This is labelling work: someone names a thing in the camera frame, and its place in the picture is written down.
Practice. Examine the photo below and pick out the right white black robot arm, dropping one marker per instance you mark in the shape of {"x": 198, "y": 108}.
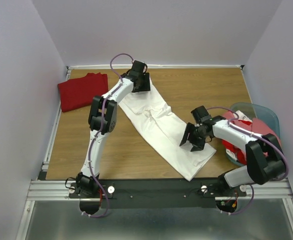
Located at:
{"x": 265, "y": 160}

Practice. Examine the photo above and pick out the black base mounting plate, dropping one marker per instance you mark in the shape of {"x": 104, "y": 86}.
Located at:
{"x": 152, "y": 193}

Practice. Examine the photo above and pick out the pink t shirt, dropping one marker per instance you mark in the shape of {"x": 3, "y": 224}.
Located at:
{"x": 258, "y": 126}

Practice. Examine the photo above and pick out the teal laundry basket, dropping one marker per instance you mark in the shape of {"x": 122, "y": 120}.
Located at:
{"x": 259, "y": 112}

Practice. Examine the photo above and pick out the folded dark red t shirt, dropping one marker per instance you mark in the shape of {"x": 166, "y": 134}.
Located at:
{"x": 79, "y": 92}

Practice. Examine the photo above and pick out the white t shirt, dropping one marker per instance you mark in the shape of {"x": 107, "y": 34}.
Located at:
{"x": 163, "y": 130}

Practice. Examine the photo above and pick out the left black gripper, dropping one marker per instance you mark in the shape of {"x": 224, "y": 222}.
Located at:
{"x": 145, "y": 86}

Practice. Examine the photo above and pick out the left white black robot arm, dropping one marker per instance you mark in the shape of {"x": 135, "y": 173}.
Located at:
{"x": 102, "y": 120}

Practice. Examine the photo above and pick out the white garment in basket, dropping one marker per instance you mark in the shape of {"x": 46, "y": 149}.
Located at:
{"x": 242, "y": 116}

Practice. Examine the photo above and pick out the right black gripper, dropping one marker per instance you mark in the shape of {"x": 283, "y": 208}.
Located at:
{"x": 198, "y": 144}

